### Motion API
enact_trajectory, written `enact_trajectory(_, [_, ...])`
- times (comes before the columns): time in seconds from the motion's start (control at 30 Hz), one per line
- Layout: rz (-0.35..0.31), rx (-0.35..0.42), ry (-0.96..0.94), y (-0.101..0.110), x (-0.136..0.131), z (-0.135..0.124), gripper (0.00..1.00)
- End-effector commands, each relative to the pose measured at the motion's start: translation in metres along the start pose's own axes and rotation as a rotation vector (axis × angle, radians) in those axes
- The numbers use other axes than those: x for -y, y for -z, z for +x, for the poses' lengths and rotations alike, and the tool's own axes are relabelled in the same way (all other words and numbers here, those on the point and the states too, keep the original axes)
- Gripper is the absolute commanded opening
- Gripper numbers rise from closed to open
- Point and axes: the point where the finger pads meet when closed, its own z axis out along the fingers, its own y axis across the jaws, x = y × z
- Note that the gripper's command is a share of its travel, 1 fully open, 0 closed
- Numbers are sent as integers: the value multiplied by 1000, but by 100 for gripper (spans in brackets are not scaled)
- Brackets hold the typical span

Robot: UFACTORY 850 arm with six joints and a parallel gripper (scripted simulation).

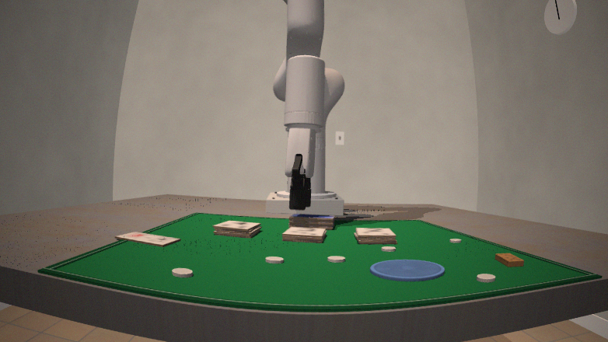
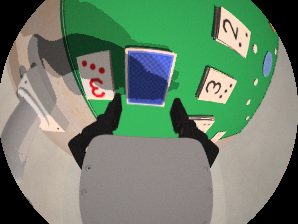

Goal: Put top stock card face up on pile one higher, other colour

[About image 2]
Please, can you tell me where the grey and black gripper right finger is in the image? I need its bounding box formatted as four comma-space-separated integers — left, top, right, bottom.
170, 98, 219, 168

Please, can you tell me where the green card table cloth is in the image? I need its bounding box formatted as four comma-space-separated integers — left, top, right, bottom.
64, 0, 278, 139

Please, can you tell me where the blue round coaster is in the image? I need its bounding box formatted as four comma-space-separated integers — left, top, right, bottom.
263, 51, 272, 77

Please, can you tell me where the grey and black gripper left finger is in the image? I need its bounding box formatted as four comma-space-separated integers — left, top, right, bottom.
68, 93, 122, 170

